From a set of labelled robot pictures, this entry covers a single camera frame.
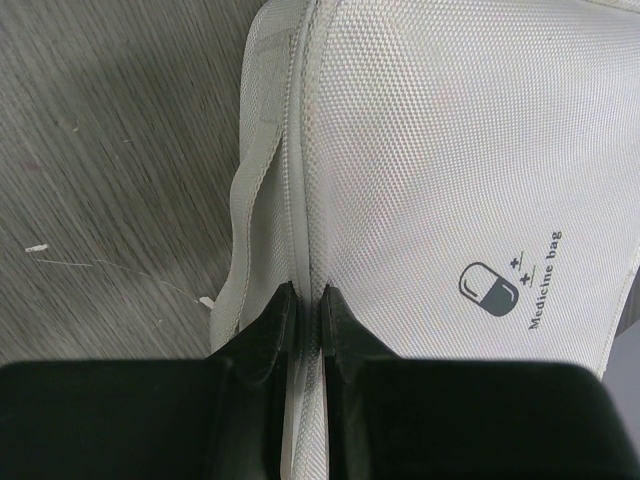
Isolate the grey medicine kit case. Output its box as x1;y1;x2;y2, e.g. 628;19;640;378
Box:
211;1;639;479

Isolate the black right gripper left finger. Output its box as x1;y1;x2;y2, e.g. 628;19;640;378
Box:
1;284;298;479

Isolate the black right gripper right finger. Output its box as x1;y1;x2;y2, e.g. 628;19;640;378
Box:
319;287;639;479

